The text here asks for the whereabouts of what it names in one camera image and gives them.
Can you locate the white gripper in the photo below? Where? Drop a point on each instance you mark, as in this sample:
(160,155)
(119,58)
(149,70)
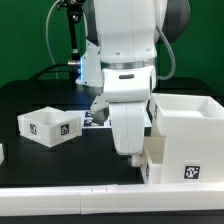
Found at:
(128,125)

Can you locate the white drawer cabinet box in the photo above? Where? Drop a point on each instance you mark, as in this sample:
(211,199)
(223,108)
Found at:
(193,129)

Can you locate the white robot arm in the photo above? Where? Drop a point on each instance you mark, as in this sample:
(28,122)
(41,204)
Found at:
(120,57)

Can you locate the white open drawer tray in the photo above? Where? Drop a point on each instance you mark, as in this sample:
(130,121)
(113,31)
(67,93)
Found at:
(49,126)

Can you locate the marker sheet on table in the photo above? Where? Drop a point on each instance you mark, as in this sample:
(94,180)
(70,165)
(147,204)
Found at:
(87,119)

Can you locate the white left fence block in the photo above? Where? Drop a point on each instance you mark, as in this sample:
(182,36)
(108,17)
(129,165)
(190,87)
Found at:
(1,154)

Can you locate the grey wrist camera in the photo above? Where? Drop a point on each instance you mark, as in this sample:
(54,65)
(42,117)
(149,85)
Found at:
(100,111)

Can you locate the white front fence rail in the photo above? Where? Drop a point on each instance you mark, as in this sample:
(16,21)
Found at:
(101,199)

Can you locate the black camera stand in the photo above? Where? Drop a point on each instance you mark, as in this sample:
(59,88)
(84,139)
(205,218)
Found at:
(74,13)

